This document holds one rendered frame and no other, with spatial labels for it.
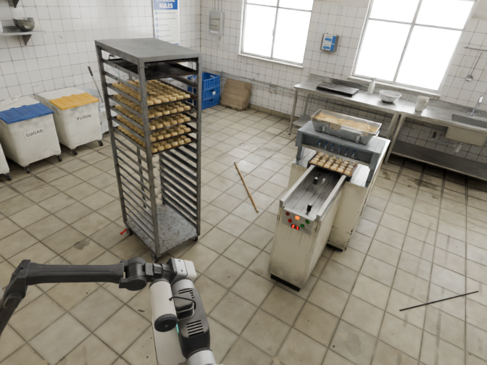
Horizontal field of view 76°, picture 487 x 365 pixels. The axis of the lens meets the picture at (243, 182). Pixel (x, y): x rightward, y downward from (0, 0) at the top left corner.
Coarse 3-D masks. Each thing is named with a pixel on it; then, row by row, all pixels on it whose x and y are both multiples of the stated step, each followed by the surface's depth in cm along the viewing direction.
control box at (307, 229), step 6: (288, 210) 235; (282, 216) 240; (288, 216) 236; (294, 216) 234; (300, 216) 231; (306, 216) 231; (282, 222) 242; (288, 222) 239; (294, 222) 236; (300, 222) 233; (312, 222) 228; (294, 228) 238; (300, 228) 236; (306, 228) 233
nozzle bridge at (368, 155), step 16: (304, 128) 285; (304, 144) 288; (320, 144) 285; (336, 144) 277; (352, 144) 264; (368, 144) 266; (384, 144) 270; (352, 160) 271; (368, 160) 269; (368, 176) 277
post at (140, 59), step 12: (144, 72) 195; (144, 84) 199; (144, 96) 202; (144, 108) 206; (144, 120) 210; (144, 132) 216; (156, 216) 256; (156, 228) 262; (156, 240) 268; (156, 252) 277
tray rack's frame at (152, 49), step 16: (96, 48) 227; (112, 48) 209; (128, 48) 211; (144, 48) 215; (160, 48) 220; (176, 48) 225; (112, 128) 261; (112, 144) 268; (160, 208) 335; (128, 224) 310; (160, 224) 314; (176, 224) 316; (144, 240) 292; (160, 240) 294; (176, 240) 295
